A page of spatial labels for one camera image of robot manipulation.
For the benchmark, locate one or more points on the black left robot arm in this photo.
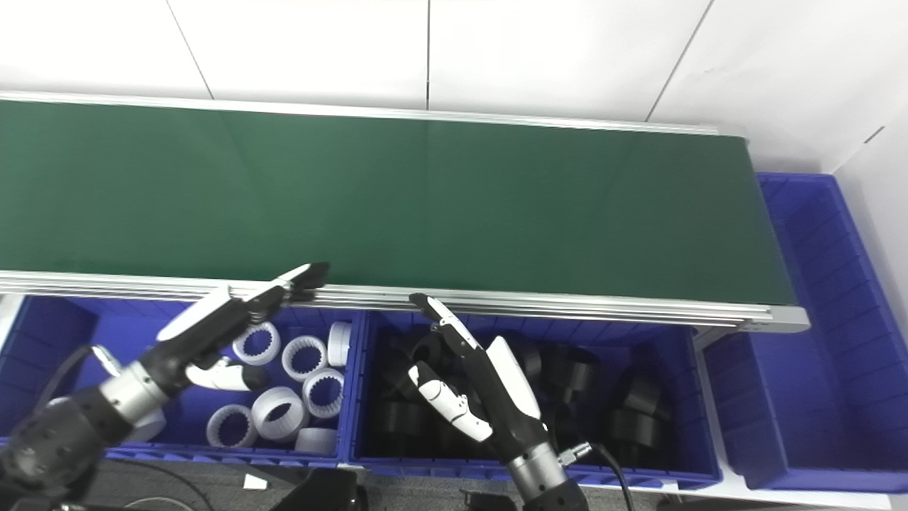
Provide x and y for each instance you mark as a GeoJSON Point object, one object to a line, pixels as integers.
{"type": "Point", "coordinates": [64, 440]}

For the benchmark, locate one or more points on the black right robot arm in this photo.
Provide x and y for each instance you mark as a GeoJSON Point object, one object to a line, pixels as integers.
{"type": "Point", "coordinates": [543, 475]}

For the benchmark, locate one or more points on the blue bin with white parts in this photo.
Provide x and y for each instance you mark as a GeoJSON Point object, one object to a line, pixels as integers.
{"type": "Point", "coordinates": [50, 333]}

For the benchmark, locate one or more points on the blue bin with black parts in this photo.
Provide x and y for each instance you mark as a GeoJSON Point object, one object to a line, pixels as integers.
{"type": "Point", "coordinates": [681, 397]}

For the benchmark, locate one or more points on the empty blue bin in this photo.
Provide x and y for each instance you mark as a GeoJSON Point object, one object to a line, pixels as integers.
{"type": "Point", "coordinates": [816, 341]}

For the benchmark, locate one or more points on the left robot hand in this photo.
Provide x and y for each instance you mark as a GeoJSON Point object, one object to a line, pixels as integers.
{"type": "Point", "coordinates": [195, 316]}

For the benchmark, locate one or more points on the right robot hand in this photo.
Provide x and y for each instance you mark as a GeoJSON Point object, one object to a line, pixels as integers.
{"type": "Point", "coordinates": [514, 383]}

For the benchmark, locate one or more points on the small white tag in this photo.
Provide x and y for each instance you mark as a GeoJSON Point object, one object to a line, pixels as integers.
{"type": "Point", "coordinates": [255, 482]}

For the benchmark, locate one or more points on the black robot body part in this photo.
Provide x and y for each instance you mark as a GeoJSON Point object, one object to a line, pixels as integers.
{"type": "Point", "coordinates": [489, 501]}
{"type": "Point", "coordinates": [319, 493]}

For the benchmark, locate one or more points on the green conveyor belt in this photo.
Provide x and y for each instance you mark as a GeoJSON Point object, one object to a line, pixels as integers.
{"type": "Point", "coordinates": [425, 206]}
{"type": "Point", "coordinates": [532, 304]}

